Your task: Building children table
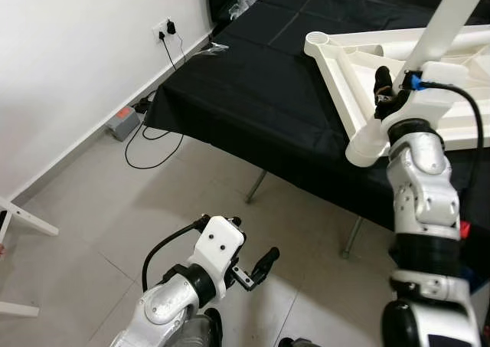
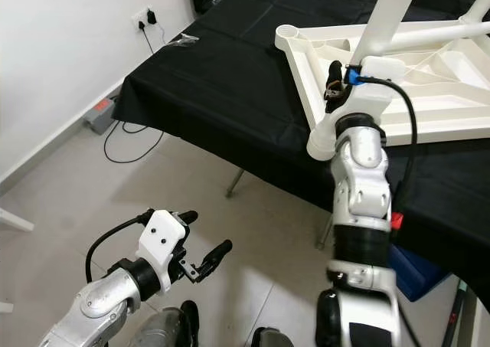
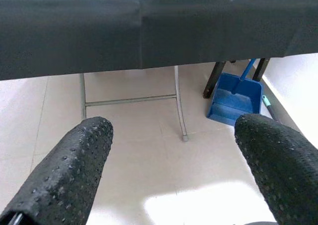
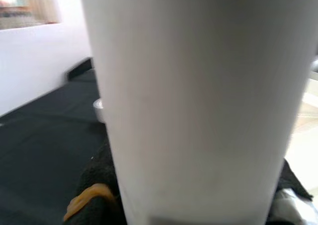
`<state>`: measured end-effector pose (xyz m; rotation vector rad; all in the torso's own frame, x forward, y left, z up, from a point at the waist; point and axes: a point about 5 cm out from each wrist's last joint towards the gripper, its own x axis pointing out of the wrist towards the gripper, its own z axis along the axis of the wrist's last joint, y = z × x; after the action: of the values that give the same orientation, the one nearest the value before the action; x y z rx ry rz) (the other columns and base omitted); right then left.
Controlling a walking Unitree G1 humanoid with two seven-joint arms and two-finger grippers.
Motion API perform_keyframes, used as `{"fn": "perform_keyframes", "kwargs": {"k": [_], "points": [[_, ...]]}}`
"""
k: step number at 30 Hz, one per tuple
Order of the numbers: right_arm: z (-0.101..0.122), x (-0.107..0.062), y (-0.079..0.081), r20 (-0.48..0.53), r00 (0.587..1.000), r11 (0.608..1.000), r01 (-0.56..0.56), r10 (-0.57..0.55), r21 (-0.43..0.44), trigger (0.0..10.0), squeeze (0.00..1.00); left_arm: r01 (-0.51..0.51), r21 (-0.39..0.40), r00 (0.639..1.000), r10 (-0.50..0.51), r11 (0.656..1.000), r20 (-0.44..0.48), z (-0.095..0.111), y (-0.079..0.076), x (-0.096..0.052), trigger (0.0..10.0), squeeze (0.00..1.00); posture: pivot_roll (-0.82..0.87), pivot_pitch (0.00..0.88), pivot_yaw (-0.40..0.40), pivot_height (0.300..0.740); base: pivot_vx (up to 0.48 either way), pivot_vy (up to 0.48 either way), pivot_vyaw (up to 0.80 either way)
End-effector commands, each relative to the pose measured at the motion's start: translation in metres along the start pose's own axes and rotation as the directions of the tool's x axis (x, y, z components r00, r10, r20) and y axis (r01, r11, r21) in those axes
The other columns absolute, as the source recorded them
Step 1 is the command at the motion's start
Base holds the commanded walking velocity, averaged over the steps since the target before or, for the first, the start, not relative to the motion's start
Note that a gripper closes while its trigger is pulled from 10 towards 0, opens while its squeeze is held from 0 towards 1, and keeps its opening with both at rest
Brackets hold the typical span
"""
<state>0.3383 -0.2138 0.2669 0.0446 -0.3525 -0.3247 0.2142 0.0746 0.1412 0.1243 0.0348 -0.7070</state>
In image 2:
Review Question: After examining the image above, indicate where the dark left robot foot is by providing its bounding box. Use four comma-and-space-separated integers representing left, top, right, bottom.
126, 301, 200, 347

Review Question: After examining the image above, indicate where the dark robot foot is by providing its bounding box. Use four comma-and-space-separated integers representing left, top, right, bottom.
126, 301, 200, 347
251, 326, 296, 347

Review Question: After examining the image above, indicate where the dark right robot foot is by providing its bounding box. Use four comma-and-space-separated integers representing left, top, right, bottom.
251, 326, 296, 347

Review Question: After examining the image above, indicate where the grey box orange label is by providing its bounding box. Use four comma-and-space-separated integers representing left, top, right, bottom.
86, 98, 119, 133

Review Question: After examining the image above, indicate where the white flat floor strip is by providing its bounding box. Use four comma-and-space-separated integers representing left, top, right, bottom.
0, 208, 35, 233

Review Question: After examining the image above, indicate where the blue plastic dustpan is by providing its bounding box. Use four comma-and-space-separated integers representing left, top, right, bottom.
389, 244, 454, 302

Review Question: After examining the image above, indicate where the long black pole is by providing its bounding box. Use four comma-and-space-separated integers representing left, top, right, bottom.
448, 282, 468, 347

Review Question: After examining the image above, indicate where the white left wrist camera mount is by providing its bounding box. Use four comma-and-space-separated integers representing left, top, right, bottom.
136, 209, 188, 294

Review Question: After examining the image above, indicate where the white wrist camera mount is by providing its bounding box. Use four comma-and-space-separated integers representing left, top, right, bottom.
136, 209, 188, 294
325, 56, 407, 137

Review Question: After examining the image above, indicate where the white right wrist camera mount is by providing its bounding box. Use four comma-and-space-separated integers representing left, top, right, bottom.
325, 56, 407, 137

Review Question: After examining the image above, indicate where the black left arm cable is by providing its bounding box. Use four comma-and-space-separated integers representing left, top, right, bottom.
86, 211, 152, 283

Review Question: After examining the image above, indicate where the black floor cable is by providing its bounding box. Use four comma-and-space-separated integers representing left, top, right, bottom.
103, 117, 165, 164

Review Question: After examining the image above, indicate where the white wall socket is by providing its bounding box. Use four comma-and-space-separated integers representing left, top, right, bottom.
132, 8, 158, 30

